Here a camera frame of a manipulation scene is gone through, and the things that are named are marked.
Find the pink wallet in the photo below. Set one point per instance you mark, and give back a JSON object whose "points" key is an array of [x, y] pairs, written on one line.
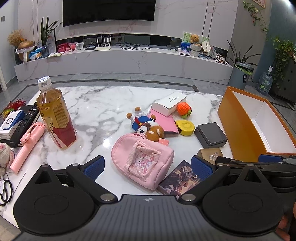
{"points": [[166, 122]]}

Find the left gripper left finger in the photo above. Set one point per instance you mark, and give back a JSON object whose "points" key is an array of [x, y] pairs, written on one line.
{"points": [[84, 177]]}

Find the orange storage box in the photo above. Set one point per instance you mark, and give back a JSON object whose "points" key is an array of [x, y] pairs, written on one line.
{"points": [[253, 126]]}

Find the raccoon plush toy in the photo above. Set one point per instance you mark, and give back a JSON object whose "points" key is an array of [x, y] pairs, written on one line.
{"points": [[145, 125]]}

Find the amber tea bottle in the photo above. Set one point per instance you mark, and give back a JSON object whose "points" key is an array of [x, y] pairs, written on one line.
{"points": [[55, 114]]}

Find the water jug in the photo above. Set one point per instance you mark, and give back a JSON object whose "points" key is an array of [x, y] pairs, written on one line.
{"points": [[265, 82]]}

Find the tall leafy plant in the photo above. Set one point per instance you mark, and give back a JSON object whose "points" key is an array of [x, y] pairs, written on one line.
{"points": [[284, 52]]}

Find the teddy bear on console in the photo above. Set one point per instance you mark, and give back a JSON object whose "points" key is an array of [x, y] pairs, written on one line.
{"points": [[194, 39]]}

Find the black scissors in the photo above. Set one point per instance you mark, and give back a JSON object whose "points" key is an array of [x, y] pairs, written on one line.
{"points": [[6, 190]]}

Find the pink mini backpack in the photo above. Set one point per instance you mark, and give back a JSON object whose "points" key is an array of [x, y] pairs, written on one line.
{"points": [[143, 161]]}

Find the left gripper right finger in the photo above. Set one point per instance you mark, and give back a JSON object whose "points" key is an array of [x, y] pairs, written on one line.
{"points": [[210, 176]]}

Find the yellow tape measure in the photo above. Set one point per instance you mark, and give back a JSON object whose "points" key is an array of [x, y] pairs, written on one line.
{"points": [[185, 127]]}

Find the potted plant in vase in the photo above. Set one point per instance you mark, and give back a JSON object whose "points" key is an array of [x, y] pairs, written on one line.
{"points": [[46, 30]]}

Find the brown jewellery box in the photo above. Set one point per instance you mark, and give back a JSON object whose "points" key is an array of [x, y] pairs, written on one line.
{"points": [[210, 154]]}

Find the dark illustrated card booklet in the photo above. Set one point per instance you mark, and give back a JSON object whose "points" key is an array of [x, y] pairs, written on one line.
{"points": [[179, 181]]}

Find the grey trash bin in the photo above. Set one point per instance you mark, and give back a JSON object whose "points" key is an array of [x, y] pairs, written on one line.
{"points": [[240, 75]]}

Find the orange crochet ball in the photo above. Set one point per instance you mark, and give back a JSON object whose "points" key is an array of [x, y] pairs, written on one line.
{"points": [[184, 110]]}

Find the dark grey square box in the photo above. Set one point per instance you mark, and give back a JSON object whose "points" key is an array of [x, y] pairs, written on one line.
{"points": [[210, 135]]}

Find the pink selfie stick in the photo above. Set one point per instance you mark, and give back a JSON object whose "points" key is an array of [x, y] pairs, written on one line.
{"points": [[28, 141]]}

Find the white glasses case box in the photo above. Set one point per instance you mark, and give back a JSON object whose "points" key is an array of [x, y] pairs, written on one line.
{"points": [[167, 105]]}

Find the person right hand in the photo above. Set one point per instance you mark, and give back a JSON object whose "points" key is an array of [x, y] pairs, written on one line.
{"points": [[281, 229]]}

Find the black remote control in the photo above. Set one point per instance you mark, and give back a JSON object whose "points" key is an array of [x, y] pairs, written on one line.
{"points": [[31, 116]]}

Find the black television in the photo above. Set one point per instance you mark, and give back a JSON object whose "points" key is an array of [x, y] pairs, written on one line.
{"points": [[78, 12]]}

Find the blue white small box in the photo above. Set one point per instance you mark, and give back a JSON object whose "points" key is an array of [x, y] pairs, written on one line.
{"points": [[10, 124]]}

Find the white marble tv console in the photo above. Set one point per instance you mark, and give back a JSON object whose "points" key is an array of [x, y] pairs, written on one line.
{"points": [[152, 61]]}

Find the white wifi router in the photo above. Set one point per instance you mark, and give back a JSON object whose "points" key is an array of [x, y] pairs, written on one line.
{"points": [[104, 44]]}

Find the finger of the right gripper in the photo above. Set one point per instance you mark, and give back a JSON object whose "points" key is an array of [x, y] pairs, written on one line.
{"points": [[269, 159], [220, 161]]}

